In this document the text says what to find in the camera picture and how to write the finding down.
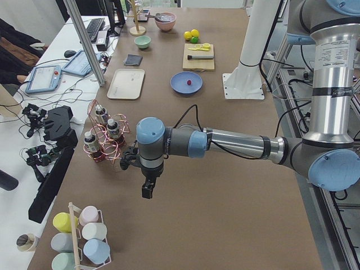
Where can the metal ice scoop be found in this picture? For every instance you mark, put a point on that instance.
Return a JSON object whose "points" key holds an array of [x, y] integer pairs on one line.
{"points": [[161, 17]]}

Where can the grey folded cloth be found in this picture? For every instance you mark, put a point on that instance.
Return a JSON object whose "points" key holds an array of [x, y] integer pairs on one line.
{"points": [[132, 60]]}

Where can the pink bowl with ice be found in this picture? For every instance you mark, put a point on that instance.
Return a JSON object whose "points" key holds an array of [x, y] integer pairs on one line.
{"points": [[167, 26]]}

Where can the white cup rack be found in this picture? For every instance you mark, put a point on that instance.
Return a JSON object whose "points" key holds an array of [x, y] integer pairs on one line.
{"points": [[81, 261]]}

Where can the green lime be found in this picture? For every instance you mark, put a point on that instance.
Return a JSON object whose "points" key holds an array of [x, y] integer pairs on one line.
{"points": [[194, 40]]}

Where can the aluminium frame post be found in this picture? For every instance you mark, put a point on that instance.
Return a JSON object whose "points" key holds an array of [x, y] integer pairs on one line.
{"points": [[76, 18]]}

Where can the blue cup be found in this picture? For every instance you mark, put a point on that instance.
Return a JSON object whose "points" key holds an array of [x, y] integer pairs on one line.
{"points": [[96, 251]]}

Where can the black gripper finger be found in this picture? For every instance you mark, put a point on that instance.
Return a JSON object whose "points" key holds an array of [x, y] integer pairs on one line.
{"points": [[147, 191]]}

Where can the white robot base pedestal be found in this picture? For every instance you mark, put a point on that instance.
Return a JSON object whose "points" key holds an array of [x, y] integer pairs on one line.
{"points": [[245, 81]]}

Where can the grey cup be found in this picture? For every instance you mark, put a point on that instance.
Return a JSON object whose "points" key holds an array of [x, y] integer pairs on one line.
{"points": [[62, 243]]}

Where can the blue plate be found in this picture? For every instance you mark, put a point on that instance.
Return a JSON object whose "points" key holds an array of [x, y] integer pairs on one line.
{"points": [[179, 84]]}

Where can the wooden cup stand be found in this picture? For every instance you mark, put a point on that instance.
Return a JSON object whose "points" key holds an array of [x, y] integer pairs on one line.
{"points": [[135, 10]]}

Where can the blue teach pendant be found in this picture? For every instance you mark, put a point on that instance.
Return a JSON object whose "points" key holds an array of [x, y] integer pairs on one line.
{"points": [[44, 79], [78, 65]]}

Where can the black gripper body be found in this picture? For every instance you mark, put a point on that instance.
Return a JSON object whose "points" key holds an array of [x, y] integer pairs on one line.
{"points": [[150, 174]]}

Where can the copper wire bottle rack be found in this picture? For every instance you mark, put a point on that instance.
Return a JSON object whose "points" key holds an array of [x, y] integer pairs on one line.
{"points": [[109, 148]]}

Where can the yellow lemon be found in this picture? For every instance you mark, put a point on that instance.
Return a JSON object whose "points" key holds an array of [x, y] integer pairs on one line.
{"points": [[195, 33], [187, 35]]}

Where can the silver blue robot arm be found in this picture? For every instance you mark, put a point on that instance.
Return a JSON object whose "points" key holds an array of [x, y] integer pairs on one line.
{"points": [[324, 155]]}

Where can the yellow cup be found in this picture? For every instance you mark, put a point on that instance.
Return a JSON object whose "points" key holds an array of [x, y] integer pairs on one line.
{"points": [[62, 223]]}

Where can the steel muddler black tip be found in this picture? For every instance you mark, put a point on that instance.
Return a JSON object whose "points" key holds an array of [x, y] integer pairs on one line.
{"points": [[197, 57]]}

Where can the green cup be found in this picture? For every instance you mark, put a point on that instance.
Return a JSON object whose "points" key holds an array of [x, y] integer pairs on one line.
{"points": [[63, 261]]}

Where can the wooden cutting board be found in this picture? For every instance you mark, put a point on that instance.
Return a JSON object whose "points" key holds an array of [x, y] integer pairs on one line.
{"points": [[198, 65]]}

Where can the black computer mouse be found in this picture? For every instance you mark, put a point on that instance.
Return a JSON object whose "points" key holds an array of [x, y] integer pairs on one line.
{"points": [[69, 53]]}

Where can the cream rabbit tray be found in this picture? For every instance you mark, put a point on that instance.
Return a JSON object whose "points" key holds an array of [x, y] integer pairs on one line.
{"points": [[126, 84]]}

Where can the dark drink bottle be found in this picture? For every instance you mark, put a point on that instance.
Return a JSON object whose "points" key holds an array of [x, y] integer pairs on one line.
{"points": [[114, 131], [92, 145], [101, 114]]}

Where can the tape roll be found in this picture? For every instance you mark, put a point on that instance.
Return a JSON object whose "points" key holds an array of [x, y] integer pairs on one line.
{"points": [[27, 242]]}

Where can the black keyboard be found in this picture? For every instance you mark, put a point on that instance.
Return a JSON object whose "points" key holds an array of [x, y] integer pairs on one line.
{"points": [[95, 25]]}

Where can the mint green bowl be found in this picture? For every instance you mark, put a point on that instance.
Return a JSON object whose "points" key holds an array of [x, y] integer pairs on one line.
{"points": [[142, 42]]}

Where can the pink cup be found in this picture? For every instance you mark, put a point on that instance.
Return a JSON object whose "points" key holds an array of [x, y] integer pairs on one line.
{"points": [[88, 215]]}

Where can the white cup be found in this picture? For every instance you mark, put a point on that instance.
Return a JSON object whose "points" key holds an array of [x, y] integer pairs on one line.
{"points": [[94, 231]]}

